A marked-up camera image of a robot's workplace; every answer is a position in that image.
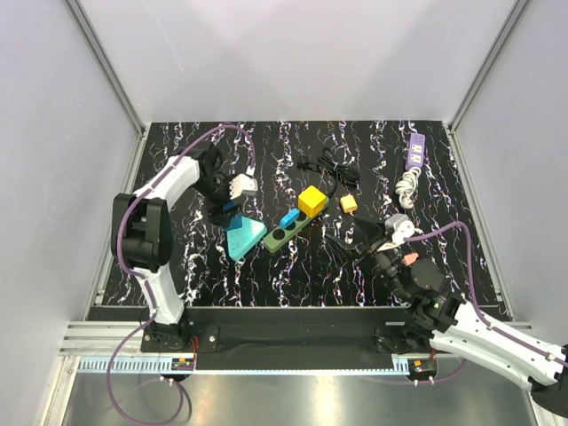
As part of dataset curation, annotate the light blue plug adapter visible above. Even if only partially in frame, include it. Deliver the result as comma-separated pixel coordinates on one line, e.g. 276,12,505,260
279,208,300,229

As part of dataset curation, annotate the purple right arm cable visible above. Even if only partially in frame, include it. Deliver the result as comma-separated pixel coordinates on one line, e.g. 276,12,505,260
406,221,568,385

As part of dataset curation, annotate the dark blue cube adapter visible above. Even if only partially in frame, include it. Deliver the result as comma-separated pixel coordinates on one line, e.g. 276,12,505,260
222,201,241,215

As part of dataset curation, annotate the pink plug adapter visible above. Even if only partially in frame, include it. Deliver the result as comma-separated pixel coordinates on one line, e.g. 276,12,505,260
402,253,419,267

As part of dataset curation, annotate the teal triangular power strip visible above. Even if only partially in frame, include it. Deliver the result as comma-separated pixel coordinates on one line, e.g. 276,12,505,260
225,213,267,262

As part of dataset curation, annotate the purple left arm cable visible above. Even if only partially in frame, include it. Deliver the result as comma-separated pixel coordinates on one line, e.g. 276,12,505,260
106,123,257,422

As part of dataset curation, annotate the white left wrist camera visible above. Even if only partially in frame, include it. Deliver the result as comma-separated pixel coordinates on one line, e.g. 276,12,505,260
229,173,258,200

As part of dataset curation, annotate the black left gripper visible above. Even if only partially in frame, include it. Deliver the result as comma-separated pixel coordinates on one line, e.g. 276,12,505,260
193,174,242,229

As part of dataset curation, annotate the purple power strip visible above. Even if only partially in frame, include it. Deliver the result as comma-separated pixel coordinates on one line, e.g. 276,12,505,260
405,133,425,171

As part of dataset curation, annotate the white cable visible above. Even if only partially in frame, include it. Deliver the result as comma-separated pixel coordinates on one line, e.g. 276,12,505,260
395,166,422,209

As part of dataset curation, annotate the black marbled table mat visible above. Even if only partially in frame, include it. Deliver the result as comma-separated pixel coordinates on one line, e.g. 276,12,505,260
88,119,507,308

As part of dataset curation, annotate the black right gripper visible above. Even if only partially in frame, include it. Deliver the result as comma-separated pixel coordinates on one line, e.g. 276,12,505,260
324,216,411,302

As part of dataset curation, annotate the black coiled power cable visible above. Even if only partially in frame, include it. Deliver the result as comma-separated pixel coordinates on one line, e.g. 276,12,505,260
297,148,360,196

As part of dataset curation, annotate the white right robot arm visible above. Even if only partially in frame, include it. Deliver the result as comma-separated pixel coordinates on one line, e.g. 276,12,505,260
327,214,567,417

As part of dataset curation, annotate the small orange plug adapter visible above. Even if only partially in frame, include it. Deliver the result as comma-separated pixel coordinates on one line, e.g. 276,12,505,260
340,194,359,214

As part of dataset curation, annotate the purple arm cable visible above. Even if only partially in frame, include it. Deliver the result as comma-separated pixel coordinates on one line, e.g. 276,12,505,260
406,221,568,385
106,123,257,422

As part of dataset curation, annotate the green power strip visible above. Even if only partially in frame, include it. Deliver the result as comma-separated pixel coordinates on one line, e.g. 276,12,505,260
262,209,314,253

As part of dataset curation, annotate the yellow cube plug adapter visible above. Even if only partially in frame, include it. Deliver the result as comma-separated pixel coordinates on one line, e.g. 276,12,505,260
298,185,328,218

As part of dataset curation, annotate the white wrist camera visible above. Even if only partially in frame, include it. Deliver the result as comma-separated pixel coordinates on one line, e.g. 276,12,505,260
384,213,422,246
229,173,258,200

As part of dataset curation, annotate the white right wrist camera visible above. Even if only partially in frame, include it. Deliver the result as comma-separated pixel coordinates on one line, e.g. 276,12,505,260
384,213,422,246

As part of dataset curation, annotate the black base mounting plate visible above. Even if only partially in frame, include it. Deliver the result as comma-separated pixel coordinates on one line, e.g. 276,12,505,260
141,307,429,374

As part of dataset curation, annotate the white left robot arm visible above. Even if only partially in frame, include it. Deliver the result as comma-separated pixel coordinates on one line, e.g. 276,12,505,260
111,146,240,351

